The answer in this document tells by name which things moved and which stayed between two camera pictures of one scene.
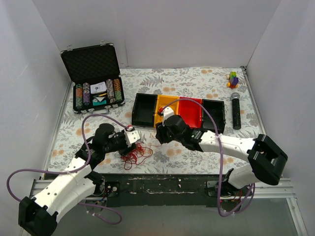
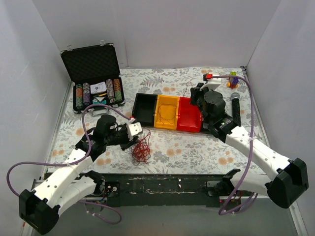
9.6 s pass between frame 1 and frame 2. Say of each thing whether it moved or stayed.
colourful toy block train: stayed
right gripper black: moved
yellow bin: stayed
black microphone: stayed
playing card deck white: stayed
